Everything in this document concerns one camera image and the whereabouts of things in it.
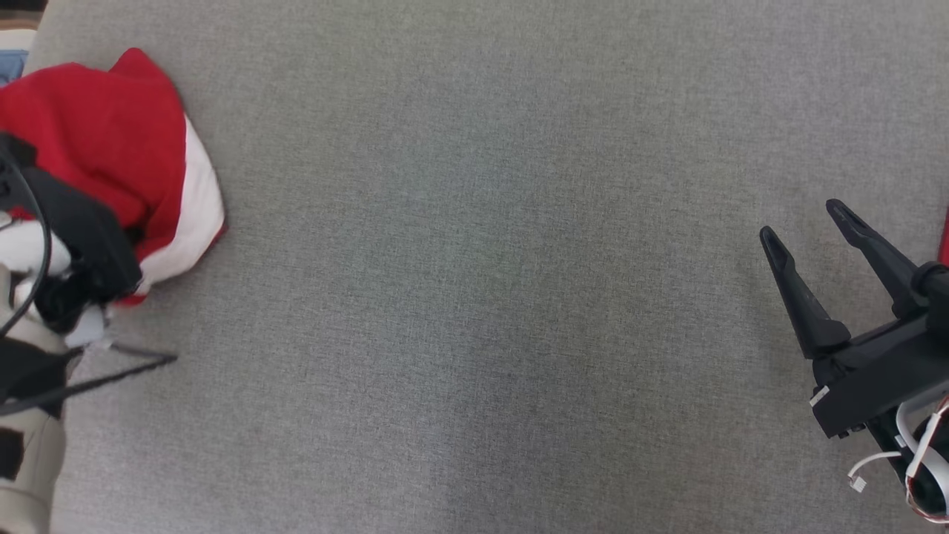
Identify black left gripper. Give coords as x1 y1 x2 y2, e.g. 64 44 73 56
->
21 167 143 305

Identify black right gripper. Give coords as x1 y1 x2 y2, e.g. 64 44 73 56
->
760 199 949 440

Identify red shorts with white trim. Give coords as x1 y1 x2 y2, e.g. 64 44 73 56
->
0 48 227 306

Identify blue object beside sofa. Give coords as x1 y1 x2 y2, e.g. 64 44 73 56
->
0 50 29 86

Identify grey fabric sofa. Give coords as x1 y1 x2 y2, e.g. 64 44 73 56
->
21 0 949 534

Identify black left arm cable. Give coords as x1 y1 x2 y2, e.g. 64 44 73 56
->
0 343 179 416
0 159 54 342

